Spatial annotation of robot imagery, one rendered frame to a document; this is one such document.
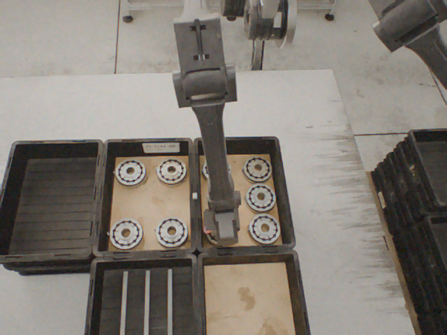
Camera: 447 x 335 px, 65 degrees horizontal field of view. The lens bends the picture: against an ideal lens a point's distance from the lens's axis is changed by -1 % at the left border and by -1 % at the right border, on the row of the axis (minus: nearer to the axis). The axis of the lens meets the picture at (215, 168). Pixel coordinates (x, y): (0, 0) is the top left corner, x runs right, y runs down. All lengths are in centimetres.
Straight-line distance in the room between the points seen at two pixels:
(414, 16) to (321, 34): 247
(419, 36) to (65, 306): 122
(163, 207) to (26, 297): 54
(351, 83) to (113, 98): 183
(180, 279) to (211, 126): 60
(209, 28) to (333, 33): 264
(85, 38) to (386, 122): 229
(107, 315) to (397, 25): 102
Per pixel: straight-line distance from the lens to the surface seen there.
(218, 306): 114
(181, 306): 114
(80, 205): 128
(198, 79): 61
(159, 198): 123
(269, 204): 122
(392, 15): 72
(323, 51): 303
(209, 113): 66
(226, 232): 93
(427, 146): 210
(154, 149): 126
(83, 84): 174
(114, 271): 118
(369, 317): 140
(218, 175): 80
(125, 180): 124
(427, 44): 77
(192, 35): 61
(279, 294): 117
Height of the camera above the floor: 196
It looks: 62 degrees down
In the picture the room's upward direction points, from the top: 7 degrees clockwise
